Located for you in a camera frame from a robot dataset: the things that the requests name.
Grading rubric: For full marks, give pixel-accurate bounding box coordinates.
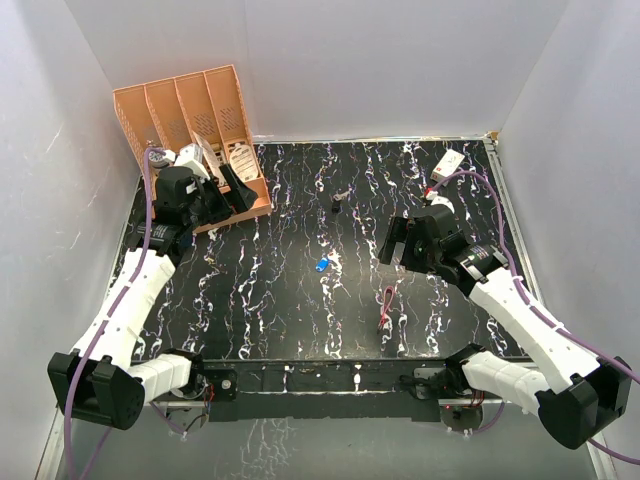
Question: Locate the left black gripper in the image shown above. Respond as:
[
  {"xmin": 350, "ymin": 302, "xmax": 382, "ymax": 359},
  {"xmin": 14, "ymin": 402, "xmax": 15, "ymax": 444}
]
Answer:
[{"xmin": 184, "ymin": 164, "xmax": 257, "ymax": 230}]

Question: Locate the pink lanyard strap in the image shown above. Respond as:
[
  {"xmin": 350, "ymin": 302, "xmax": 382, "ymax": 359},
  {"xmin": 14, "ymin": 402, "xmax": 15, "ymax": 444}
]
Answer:
[{"xmin": 376, "ymin": 284, "xmax": 397, "ymax": 335}]

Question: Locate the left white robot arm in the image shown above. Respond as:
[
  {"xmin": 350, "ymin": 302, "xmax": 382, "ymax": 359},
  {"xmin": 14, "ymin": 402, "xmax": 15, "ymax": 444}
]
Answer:
[{"xmin": 47, "ymin": 164, "xmax": 257, "ymax": 430}]

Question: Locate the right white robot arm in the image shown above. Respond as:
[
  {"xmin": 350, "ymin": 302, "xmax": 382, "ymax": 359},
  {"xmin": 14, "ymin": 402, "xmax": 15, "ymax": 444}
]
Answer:
[{"xmin": 378, "ymin": 204, "xmax": 632, "ymax": 450}]

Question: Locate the white packaged card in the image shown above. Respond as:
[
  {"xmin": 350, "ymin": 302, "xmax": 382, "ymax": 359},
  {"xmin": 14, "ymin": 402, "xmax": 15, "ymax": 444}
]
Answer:
[{"xmin": 192, "ymin": 131, "xmax": 226, "ymax": 184}]

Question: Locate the blue key tag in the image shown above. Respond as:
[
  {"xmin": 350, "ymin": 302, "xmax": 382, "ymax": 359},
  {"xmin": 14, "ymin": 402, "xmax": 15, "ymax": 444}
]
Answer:
[{"xmin": 315, "ymin": 258, "xmax": 331, "ymax": 273}]

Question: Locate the white red small box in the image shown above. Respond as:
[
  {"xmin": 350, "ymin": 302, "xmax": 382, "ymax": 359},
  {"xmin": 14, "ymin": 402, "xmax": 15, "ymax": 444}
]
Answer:
[{"xmin": 430, "ymin": 149, "xmax": 465, "ymax": 182}]

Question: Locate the grey round canister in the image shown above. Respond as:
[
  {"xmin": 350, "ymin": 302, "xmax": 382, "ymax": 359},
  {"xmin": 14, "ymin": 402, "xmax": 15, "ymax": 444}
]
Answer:
[{"xmin": 146, "ymin": 147, "xmax": 176, "ymax": 170}]

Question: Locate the orange perforated file organizer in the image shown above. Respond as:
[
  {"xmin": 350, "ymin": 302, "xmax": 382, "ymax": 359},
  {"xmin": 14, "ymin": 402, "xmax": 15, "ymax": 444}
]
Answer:
[{"xmin": 112, "ymin": 63, "xmax": 273, "ymax": 235}]

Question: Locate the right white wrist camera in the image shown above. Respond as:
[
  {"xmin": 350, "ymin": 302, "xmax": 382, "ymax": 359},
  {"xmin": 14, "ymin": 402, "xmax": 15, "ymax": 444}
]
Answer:
[{"xmin": 424, "ymin": 188, "xmax": 455, "ymax": 215}]

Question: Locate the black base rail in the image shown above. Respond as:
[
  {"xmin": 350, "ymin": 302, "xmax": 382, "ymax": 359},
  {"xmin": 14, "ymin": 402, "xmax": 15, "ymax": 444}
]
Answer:
[{"xmin": 164, "ymin": 357, "xmax": 506, "ymax": 425}]

